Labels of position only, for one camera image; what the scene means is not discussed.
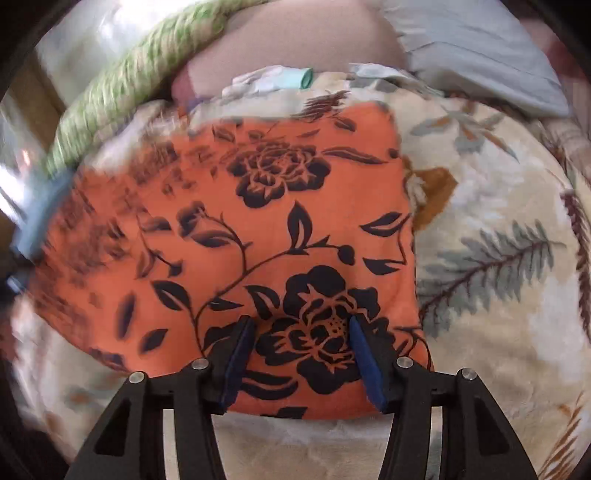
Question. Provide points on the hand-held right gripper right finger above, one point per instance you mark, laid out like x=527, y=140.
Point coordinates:
x=369, y=364

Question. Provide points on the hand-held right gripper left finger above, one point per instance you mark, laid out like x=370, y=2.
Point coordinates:
x=238, y=360

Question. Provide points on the orange floral shirt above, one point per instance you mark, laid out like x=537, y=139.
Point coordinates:
x=277, y=207

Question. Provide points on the leaf print blanket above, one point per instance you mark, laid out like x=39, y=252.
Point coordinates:
x=485, y=323

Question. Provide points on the folded blue cloth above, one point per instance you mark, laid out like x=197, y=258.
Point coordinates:
x=44, y=207

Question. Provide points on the white glove with teal cuff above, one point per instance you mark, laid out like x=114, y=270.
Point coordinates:
x=277, y=78

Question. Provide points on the green checkered pillow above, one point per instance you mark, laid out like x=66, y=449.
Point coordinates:
x=138, y=74

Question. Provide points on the grey pillow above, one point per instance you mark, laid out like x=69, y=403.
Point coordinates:
x=471, y=46

